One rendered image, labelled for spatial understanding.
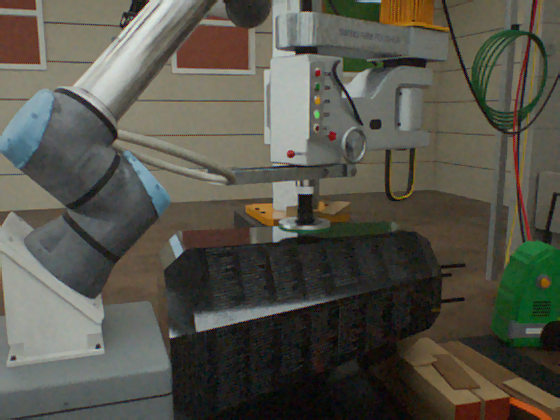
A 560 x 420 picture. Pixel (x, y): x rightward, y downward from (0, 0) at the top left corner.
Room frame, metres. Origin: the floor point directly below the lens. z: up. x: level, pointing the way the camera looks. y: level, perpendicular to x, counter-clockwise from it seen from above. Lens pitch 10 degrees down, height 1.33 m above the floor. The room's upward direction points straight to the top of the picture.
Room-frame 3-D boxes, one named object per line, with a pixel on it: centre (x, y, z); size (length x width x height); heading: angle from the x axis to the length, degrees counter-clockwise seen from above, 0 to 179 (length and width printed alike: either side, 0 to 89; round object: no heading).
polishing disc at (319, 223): (2.26, -0.13, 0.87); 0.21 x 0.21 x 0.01
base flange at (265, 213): (3.12, -0.12, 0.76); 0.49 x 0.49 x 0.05; 17
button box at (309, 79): (2.13, -0.15, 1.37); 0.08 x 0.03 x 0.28; 132
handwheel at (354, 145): (2.25, -0.30, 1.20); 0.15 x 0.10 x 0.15; 132
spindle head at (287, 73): (2.31, -0.19, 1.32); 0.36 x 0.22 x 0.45; 132
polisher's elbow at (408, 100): (2.70, -0.62, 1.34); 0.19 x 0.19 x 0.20
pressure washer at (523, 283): (3.10, -1.50, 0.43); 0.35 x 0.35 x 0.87; 2
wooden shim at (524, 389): (2.20, -1.12, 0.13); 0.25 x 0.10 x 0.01; 26
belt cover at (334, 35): (2.49, -0.39, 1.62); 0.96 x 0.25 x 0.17; 132
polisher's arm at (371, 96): (2.51, -0.43, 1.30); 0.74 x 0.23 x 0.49; 132
